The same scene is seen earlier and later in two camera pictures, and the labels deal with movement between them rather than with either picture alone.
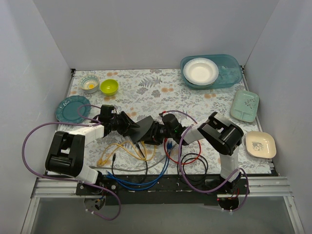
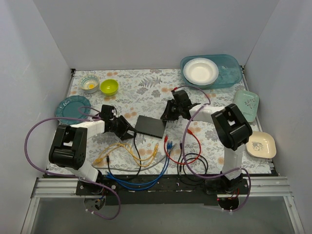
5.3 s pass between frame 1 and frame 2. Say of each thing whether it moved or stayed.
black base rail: stayed
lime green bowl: stayed
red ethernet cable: stayed
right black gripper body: moved
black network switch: moved
